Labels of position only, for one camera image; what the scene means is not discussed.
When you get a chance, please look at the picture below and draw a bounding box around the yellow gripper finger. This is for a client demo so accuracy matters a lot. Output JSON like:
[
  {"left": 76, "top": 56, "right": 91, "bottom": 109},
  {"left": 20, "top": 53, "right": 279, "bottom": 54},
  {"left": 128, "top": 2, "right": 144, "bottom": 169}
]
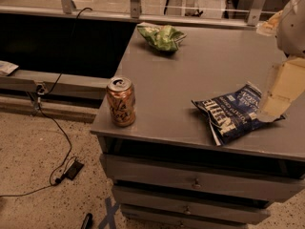
[
  {"left": 257, "top": 56, "right": 305, "bottom": 122},
  {"left": 256, "top": 10, "right": 282, "bottom": 36}
]

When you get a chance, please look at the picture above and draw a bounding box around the blue chip bag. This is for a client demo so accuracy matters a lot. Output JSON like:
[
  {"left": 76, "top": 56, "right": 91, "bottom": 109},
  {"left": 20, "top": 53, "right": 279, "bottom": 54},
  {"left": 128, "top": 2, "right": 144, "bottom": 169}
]
[{"left": 191, "top": 81, "right": 286, "bottom": 147}]

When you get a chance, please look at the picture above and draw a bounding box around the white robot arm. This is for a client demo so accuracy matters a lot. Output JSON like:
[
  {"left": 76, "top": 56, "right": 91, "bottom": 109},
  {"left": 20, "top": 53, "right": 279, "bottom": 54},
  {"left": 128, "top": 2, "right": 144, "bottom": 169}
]
[{"left": 256, "top": 0, "right": 305, "bottom": 122}]

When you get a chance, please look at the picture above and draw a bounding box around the green chip bag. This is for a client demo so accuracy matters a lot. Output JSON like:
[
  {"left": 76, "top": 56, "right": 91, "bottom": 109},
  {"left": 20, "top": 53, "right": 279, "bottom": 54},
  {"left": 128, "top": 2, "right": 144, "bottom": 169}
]
[{"left": 136, "top": 22, "right": 186, "bottom": 52}]

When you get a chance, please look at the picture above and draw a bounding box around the orange soda can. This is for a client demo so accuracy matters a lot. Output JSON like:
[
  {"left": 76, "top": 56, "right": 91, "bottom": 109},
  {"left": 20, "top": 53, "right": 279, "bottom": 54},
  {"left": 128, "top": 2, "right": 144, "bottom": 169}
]
[{"left": 106, "top": 76, "right": 135, "bottom": 127}]

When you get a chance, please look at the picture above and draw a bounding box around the grey drawer cabinet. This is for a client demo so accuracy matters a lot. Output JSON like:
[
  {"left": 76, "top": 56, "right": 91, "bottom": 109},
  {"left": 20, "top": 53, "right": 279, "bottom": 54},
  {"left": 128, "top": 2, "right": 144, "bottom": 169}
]
[{"left": 90, "top": 23, "right": 305, "bottom": 229}]

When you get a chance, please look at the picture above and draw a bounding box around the bottom drawer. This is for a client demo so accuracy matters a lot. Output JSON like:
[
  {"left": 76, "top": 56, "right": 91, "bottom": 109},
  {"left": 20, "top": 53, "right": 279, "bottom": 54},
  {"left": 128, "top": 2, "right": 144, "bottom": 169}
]
[{"left": 119, "top": 203, "right": 249, "bottom": 229}]

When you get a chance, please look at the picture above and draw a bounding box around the drawer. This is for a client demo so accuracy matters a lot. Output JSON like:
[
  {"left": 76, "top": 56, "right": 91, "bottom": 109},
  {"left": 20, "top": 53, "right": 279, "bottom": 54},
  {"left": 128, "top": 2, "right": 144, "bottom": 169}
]
[
  {"left": 119, "top": 203, "right": 249, "bottom": 229},
  {"left": 100, "top": 154, "right": 305, "bottom": 202},
  {"left": 112, "top": 185, "right": 270, "bottom": 225}
]

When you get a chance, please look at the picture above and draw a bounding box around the middle drawer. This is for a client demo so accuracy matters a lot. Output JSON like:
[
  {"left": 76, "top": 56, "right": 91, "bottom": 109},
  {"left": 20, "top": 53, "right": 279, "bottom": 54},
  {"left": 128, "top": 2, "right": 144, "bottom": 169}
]
[{"left": 112, "top": 185, "right": 270, "bottom": 225}]

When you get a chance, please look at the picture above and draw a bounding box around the top drawer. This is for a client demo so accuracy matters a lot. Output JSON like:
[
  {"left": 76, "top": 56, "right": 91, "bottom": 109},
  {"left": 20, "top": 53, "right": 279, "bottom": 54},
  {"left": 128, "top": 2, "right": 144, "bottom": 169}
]
[{"left": 100, "top": 154, "right": 305, "bottom": 202}]

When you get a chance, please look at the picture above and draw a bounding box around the blue tape cross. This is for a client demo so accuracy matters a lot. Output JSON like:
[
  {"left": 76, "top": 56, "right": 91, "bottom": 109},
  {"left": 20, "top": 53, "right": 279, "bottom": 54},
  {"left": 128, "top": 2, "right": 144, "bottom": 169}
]
[{"left": 98, "top": 198, "right": 119, "bottom": 229}]

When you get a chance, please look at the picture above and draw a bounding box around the black power adapter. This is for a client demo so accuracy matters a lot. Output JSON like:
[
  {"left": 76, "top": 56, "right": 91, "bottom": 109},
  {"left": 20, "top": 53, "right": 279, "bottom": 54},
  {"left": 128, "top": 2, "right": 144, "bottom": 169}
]
[{"left": 65, "top": 160, "right": 84, "bottom": 180}]

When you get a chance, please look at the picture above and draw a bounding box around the black object on floor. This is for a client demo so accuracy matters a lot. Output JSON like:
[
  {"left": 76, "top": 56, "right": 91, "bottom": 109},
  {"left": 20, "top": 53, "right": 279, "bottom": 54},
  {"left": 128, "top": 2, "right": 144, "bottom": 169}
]
[{"left": 81, "top": 213, "right": 92, "bottom": 229}]

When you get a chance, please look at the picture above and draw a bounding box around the white packet on ledge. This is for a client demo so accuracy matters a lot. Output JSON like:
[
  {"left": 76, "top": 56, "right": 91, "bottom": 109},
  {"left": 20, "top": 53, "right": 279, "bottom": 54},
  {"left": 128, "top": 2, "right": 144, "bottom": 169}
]
[{"left": 0, "top": 61, "right": 18, "bottom": 76}]

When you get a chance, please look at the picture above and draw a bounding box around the metal railing frame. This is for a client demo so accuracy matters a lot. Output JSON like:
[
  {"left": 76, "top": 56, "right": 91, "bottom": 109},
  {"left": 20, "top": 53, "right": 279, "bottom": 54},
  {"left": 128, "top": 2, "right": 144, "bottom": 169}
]
[{"left": 0, "top": 0, "right": 275, "bottom": 27}]

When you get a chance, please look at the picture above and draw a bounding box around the metal clamp bracket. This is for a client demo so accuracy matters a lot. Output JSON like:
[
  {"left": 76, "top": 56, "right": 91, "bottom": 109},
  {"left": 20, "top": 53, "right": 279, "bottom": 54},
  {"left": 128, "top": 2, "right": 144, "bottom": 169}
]
[{"left": 31, "top": 82, "right": 48, "bottom": 115}]

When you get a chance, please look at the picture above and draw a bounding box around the black cable on floor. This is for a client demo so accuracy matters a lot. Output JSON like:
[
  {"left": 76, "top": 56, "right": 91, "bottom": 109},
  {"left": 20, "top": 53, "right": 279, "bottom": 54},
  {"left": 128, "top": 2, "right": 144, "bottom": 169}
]
[{"left": 0, "top": 7, "right": 93, "bottom": 198}]

